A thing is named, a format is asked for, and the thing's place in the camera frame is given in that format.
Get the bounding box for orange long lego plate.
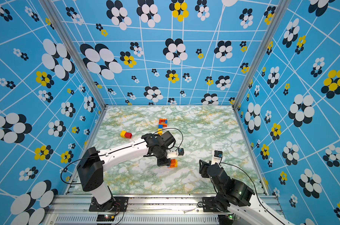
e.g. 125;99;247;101
168;163;177;168

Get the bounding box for red square lego brick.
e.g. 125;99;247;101
124;132;132;139

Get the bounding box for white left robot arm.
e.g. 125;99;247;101
76;131;185;212

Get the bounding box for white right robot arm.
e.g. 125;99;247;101
197;151;292;225

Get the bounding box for yellow square lego brick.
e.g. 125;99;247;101
120;131;126;138

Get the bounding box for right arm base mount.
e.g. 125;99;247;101
201;197;222;212

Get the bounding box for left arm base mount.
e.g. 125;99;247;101
89;196;129;212

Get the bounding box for aluminium front rail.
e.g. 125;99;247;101
42;193;289;225

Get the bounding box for right aluminium corner post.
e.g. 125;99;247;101
233;0;291;109

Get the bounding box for aluminium corner post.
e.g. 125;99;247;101
233;0;291;109
39;1;106;110

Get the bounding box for left aluminium corner post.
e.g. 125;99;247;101
39;1;106;110

